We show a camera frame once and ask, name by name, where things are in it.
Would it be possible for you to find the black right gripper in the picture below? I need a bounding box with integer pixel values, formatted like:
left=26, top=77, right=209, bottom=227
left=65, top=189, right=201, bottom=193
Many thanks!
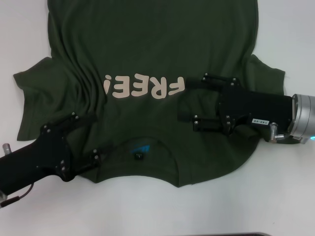
left=178, top=72, right=295, bottom=143

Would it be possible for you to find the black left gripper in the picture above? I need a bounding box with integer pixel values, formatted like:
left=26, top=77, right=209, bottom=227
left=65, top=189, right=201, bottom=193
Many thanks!
left=0, top=112, right=117, bottom=195

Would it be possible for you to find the dark green FREE T-shirt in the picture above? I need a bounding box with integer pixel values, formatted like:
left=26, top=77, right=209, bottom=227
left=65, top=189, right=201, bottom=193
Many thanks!
left=12, top=0, right=286, bottom=190

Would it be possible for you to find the dark left arm cable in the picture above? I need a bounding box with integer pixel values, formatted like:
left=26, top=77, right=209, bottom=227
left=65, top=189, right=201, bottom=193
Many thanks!
left=0, top=184, right=34, bottom=208

